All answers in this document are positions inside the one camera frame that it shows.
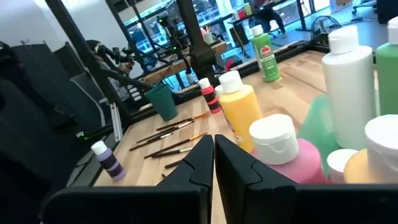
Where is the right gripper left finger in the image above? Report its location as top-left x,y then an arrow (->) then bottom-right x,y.
157,134 -> 215,224

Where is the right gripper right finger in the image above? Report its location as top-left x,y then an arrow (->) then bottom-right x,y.
215,134 -> 296,224

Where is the large pink paint bottle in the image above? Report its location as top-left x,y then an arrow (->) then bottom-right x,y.
248,113 -> 327,185

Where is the small pink paint bottle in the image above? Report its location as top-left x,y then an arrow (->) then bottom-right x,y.
326,148 -> 359,184

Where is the large orange-yellow paint bottle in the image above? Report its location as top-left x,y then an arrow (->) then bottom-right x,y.
343,114 -> 398,184

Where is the white paint bottle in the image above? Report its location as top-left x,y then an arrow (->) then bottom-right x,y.
322,25 -> 377,151

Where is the yellow apple-label paint bottle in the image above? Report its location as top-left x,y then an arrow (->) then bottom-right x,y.
218,70 -> 264,153

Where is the small red black paint bottle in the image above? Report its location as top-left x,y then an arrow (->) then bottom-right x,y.
198,77 -> 222,114

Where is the small purple black paint bottle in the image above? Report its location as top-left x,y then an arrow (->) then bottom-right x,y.
90,140 -> 127,182

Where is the labelled light green paint bottle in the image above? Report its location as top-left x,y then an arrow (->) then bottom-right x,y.
250,24 -> 280,83

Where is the short black paintbrush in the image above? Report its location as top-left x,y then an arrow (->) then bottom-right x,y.
164,159 -> 184,170

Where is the black paintbrush silver ferrule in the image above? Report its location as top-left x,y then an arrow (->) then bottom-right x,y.
151,147 -> 193,159

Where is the thin paintbrush yellow tip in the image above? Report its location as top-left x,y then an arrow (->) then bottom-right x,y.
143,132 -> 208,159

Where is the thin dark paintbrush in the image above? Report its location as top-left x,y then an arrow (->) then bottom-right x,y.
136,120 -> 195,144
129,133 -> 174,152

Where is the dark green plastic cup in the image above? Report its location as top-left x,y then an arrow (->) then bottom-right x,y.
144,83 -> 179,122

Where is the wooden background table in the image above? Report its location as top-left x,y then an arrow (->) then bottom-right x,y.
142,40 -> 228,85

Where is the person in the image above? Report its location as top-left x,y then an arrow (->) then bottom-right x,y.
251,0 -> 289,40
85,39 -> 137,103

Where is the black office chair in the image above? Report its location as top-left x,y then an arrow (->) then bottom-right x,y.
46,42 -> 109,131

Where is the orange handled paintbrush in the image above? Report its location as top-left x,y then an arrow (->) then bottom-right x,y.
155,111 -> 211,131

